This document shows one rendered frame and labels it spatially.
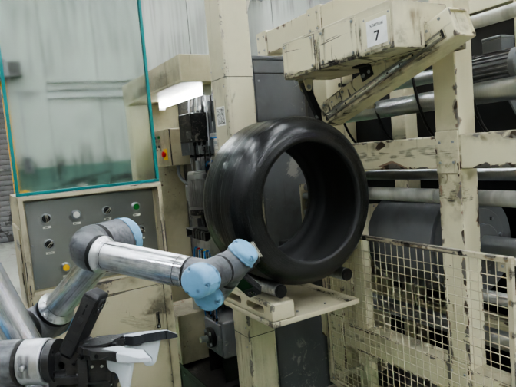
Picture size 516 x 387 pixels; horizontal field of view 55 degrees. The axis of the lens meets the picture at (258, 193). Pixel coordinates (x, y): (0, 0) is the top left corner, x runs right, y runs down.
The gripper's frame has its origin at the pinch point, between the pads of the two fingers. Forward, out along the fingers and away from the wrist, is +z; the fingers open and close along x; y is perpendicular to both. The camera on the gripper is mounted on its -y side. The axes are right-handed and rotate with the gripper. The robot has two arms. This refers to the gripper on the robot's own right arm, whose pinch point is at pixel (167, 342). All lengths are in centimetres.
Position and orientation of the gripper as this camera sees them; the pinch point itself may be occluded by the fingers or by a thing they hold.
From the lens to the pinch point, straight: 86.6
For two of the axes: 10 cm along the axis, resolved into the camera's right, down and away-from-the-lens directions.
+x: -1.0, -0.4, -9.9
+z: 9.9, -0.8, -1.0
